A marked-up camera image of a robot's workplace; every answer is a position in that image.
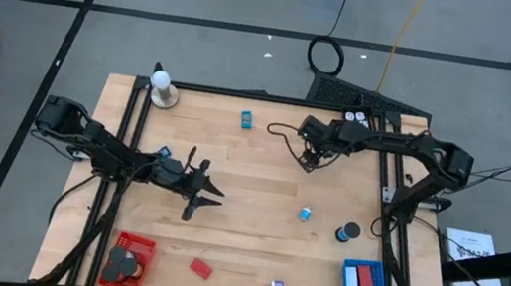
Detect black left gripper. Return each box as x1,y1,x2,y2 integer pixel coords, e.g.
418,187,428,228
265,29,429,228
144,152,230,226

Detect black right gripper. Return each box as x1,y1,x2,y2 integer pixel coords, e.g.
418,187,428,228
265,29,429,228
292,114,347,177

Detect orange sand hourglass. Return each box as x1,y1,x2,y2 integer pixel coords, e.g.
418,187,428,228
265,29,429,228
118,256,148,280

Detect red rectangular box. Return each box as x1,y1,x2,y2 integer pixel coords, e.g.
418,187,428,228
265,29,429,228
353,262,377,286
187,256,216,282

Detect blue white USB charger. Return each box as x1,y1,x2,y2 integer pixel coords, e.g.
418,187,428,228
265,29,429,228
298,203,315,224

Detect black plastic basket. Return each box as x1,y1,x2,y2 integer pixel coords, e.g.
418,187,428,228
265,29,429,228
339,103,374,130

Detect blue sand hourglass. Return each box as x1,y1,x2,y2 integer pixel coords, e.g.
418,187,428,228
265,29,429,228
332,218,363,247

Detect red plastic basket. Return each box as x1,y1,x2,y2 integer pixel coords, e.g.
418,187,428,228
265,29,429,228
97,228,159,286

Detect white bulb on wooden base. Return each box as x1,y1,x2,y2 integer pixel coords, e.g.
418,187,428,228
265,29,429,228
146,68,185,113

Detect white booklet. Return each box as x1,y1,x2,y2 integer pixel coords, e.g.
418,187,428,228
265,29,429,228
437,227,511,286

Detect black beam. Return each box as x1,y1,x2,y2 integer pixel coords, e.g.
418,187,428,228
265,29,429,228
439,233,511,286

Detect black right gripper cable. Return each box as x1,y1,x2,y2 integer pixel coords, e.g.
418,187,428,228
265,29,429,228
261,119,338,175

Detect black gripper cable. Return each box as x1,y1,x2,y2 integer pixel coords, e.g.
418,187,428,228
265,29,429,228
184,145,198,176
261,119,338,175

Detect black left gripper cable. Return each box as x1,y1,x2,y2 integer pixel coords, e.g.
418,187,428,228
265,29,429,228
184,145,198,176

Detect black aluminium table frame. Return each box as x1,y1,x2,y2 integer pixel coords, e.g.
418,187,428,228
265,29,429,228
33,63,479,286

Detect black coiled hanging cable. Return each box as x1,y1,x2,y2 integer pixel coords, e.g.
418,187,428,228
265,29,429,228
304,0,355,79

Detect yellow cable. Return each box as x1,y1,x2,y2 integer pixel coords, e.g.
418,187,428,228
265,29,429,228
375,0,428,99

